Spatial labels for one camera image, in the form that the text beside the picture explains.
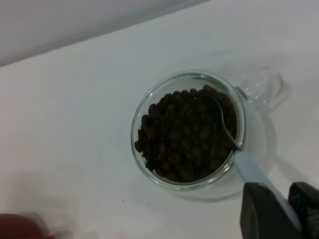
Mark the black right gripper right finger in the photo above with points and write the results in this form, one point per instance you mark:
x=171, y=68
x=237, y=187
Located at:
x=309, y=209

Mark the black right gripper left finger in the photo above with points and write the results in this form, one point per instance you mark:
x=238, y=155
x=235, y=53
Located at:
x=259, y=216

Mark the red ceramic mug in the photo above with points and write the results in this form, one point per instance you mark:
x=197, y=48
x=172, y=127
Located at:
x=17, y=226

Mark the clear glass cup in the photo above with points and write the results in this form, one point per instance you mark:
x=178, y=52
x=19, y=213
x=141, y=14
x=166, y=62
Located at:
x=261, y=139

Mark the dark coffee beans pile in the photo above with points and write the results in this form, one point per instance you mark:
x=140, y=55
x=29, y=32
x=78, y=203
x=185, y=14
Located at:
x=179, y=139

